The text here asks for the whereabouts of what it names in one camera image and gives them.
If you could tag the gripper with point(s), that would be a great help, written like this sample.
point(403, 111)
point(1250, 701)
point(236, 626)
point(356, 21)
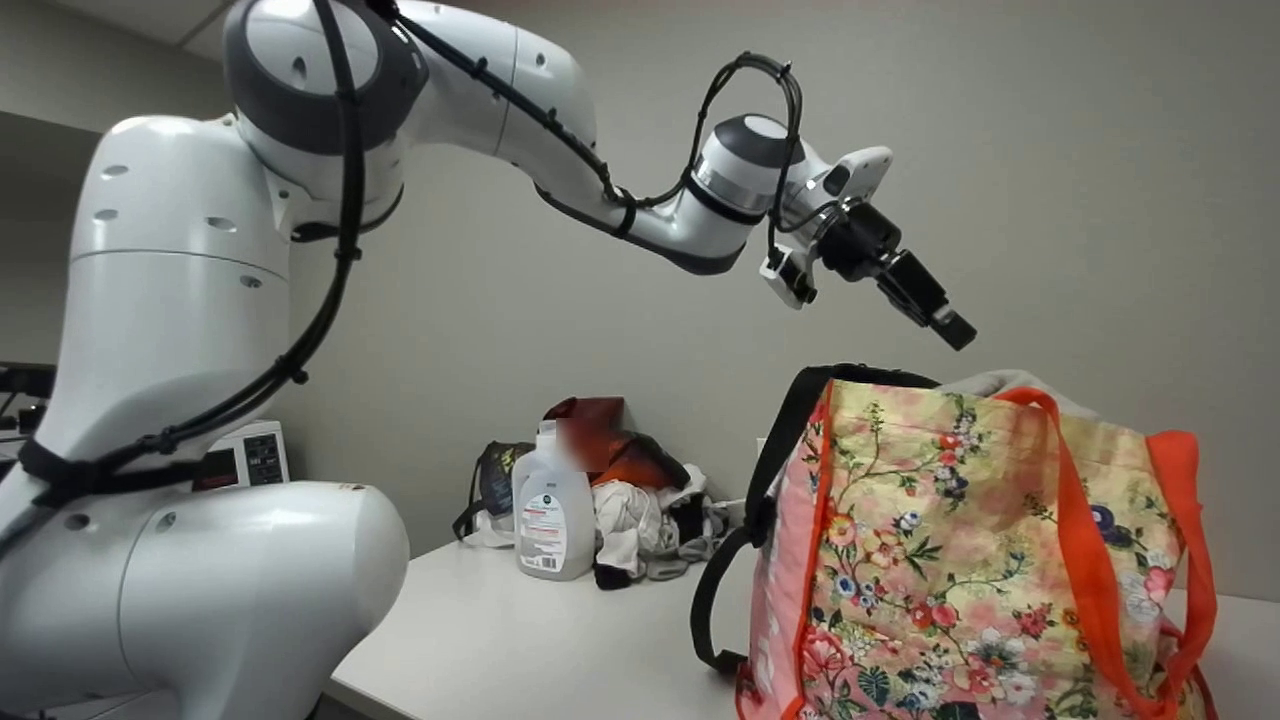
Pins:
point(862, 243)

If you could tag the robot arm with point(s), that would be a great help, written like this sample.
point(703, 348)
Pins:
point(180, 300)

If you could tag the red brown bag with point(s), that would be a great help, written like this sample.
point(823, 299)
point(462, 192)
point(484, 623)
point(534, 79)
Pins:
point(620, 440)

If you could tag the small dark printed bag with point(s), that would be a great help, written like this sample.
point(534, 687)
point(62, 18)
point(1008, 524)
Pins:
point(495, 480)

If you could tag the grey cloth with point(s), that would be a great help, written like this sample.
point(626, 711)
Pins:
point(990, 381)

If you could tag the heap of clothes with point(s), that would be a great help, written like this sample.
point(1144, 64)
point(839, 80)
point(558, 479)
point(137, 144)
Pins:
point(640, 520)

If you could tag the white detergent bottle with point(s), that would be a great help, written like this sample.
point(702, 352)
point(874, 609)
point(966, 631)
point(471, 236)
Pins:
point(553, 520)

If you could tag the white device with display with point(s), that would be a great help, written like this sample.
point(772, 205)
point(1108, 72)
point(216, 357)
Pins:
point(250, 458)

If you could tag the black device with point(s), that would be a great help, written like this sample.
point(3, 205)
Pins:
point(25, 380)

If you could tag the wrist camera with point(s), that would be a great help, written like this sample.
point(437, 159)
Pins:
point(785, 272)

